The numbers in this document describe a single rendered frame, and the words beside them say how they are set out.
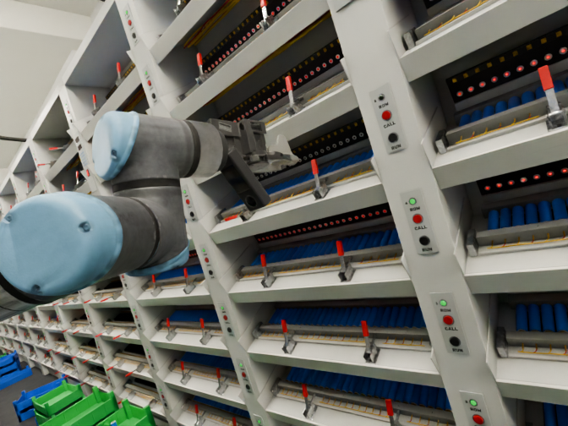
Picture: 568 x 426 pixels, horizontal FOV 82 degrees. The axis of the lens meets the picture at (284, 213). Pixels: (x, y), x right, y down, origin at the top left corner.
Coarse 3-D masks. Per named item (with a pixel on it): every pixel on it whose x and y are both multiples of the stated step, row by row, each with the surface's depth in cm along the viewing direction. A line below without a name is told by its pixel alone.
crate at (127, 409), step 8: (120, 408) 131; (128, 408) 132; (136, 408) 128; (144, 408) 120; (112, 416) 128; (120, 416) 130; (128, 416) 131; (136, 416) 130; (144, 416) 125; (152, 416) 121; (104, 424) 125; (120, 424) 129; (128, 424) 127; (136, 424) 116; (144, 424) 118; (152, 424) 120
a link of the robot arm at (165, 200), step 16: (112, 192) 44; (128, 192) 42; (144, 192) 42; (160, 192) 43; (176, 192) 45; (160, 208) 42; (176, 208) 45; (160, 224) 40; (176, 224) 44; (160, 240) 39; (176, 240) 44; (160, 256) 42; (176, 256) 44; (128, 272) 42; (144, 272) 42; (160, 272) 43
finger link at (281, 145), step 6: (282, 138) 66; (276, 144) 64; (282, 144) 65; (270, 150) 63; (276, 150) 64; (282, 150) 65; (288, 150) 66; (294, 156) 66; (276, 162) 63; (282, 162) 64; (288, 162) 65; (294, 162) 67
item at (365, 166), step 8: (368, 160) 73; (344, 168) 77; (352, 168) 75; (360, 168) 74; (368, 168) 73; (320, 176) 82; (328, 176) 79; (336, 176) 78; (344, 176) 77; (352, 176) 74; (304, 184) 84; (312, 184) 83; (280, 192) 90; (288, 192) 88; (296, 192) 87; (304, 192) 83; (272, 200) 92; (280, 200) 88; (232, 208) 104; (240, 208) 101; (224, 216) 107
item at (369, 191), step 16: (368, 144) 82; (320, 160) 91; (336, 192) 73; (352, 192) 69; (368, 192) 67; (384, 192) 65; (224, 208) 109; (272, 208) 90; (288, 208) 82; (304, 208) 78; (320, 208) 76; (336, 208) 74; (352, 208) 71; (208, 224) 105; (224, 224) 103; (240, 224) 94; (256, 224) 90; (272, 224) 87; (288, 224) 84; (224, 240) 102
